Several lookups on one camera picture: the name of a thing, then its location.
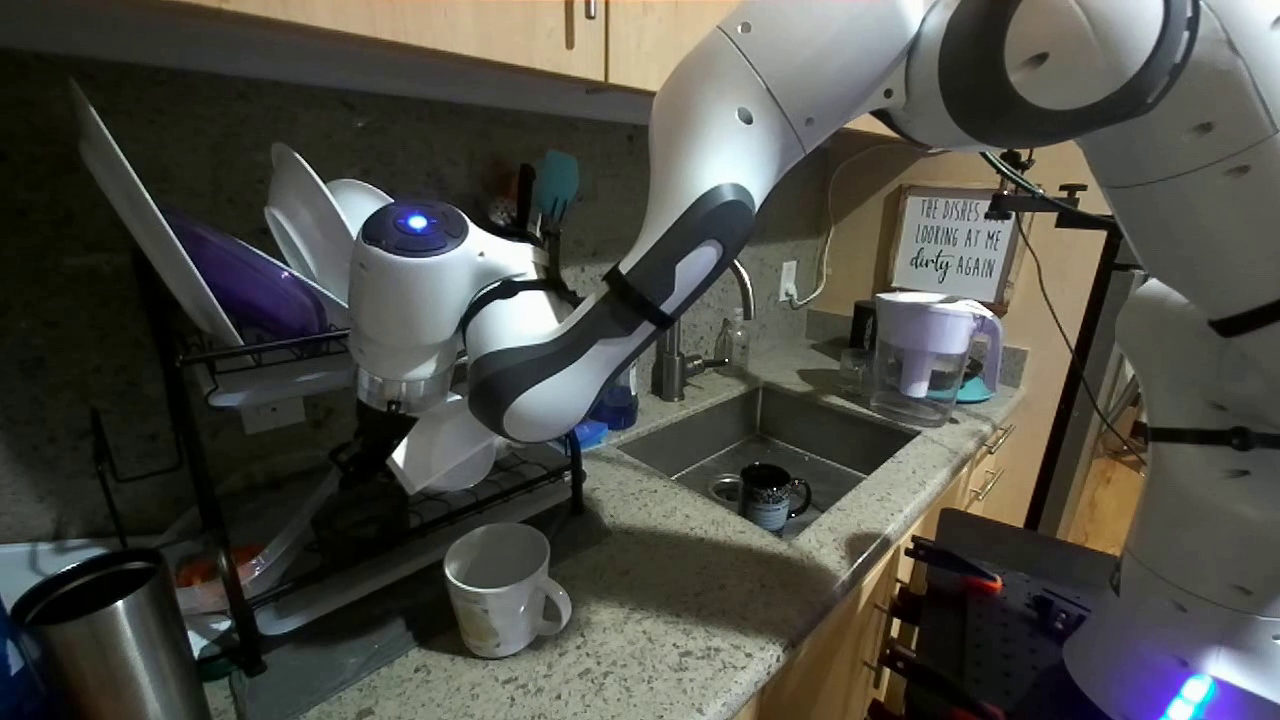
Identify teal silicone spatula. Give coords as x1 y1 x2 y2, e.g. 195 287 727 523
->
528 143 585 233

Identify wooden base cabinet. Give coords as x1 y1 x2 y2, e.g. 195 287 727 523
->
736 419 1019 720

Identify chrome kitchen faucet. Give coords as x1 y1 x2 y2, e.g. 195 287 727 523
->
648 256 761 408

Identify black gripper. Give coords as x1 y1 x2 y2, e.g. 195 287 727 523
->
327 395 430 508

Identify purple plate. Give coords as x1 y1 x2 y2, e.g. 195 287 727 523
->
167 215 335 345

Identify white water filter pitcher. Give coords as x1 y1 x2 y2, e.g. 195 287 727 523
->
867 287 1009 411

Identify large speckled white mug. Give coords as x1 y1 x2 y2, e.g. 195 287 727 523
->
440 520 576 666

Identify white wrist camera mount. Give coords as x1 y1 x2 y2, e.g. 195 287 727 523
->
383 390 521 501

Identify framed white text sign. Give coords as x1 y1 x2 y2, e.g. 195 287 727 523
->
889 185 1019 307

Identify wooden wall cabinets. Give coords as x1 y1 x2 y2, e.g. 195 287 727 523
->
158 0 912 143

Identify orange object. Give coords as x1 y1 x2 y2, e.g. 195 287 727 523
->
171 543 255 594

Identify large white rectangular plate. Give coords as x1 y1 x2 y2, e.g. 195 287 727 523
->
63 75 249 354

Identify black pegboard with tools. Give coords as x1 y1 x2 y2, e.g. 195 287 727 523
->
863 504 1130 720

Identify blue container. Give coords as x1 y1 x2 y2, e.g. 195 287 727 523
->
0 599 42 720

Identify plain white deep bowl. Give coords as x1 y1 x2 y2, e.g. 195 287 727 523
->
326 172 399 230

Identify black kitchen utensil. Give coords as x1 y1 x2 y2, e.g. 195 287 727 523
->
507 158 543 243

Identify steel kitchen sink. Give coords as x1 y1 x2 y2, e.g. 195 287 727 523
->
616 375 928 543

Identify black mug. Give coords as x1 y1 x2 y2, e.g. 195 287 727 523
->
732 462 815 538

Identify grey rack drip tray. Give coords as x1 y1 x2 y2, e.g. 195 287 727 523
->
185 465 576 639
195 350 362 416

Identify stainless steel tumbler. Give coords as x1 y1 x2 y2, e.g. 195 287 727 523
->
9 543 211 720

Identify black camera stand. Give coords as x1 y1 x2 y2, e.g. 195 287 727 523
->
982 143 1139 538

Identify black two-tier dish rack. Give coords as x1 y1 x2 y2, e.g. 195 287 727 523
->
128 158 594 682

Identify white round plate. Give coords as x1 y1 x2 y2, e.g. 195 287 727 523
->
262 142 370 319

